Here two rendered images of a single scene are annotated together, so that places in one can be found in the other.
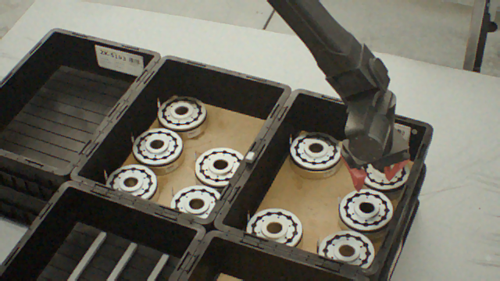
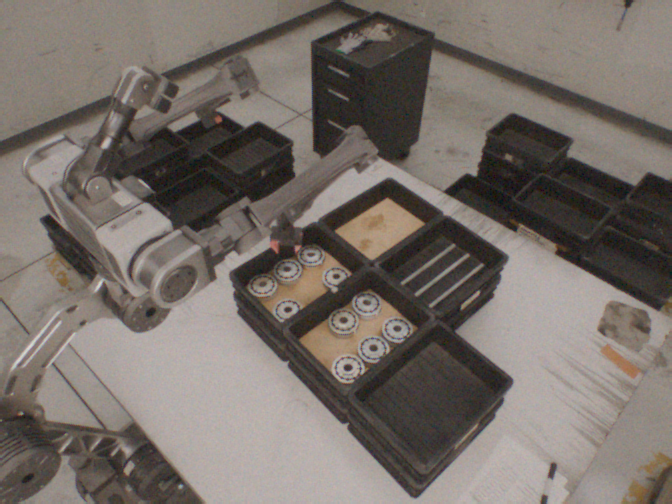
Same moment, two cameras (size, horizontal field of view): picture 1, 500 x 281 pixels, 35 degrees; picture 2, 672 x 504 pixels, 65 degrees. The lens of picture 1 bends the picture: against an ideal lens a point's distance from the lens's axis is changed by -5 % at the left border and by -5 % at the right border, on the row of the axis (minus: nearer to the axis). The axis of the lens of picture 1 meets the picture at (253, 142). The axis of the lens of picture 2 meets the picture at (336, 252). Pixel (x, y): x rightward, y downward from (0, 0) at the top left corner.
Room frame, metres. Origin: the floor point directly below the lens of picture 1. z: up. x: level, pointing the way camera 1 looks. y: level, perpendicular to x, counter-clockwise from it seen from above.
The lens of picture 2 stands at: (2.11, 0.43, 2.31)
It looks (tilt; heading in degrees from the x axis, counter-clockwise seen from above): 47 degrees down; 202
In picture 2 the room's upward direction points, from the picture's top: 1 degrees clockwise
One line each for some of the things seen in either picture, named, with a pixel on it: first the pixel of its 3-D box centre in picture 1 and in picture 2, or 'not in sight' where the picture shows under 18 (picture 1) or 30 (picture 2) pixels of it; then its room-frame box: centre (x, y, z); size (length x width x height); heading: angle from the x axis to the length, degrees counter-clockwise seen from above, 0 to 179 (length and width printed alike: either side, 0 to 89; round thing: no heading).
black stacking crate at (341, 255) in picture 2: (330, 196); (300, 280); (1.04, -0.14, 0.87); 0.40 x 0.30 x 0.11; 155
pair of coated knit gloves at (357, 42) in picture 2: not in sight; (350, 42); (-0.69, -0.66, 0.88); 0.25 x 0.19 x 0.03; 160
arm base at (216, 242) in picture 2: not in sight; (210, 246); (1.47, -0.13, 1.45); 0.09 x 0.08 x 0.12; 70
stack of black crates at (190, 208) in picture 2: not in sight; (197, 220); (0.48, -1.05, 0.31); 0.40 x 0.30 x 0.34; 160
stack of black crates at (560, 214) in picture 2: not in sight; (548, 236); (-0.12, 0.70, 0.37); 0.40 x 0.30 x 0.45; 70
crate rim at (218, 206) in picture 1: (184, 134); (359, 324); (1.17, 0.13, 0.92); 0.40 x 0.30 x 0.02; 155
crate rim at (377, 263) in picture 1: (331, 177); (299, 271); (1.04, -0.14, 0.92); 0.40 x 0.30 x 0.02; 155
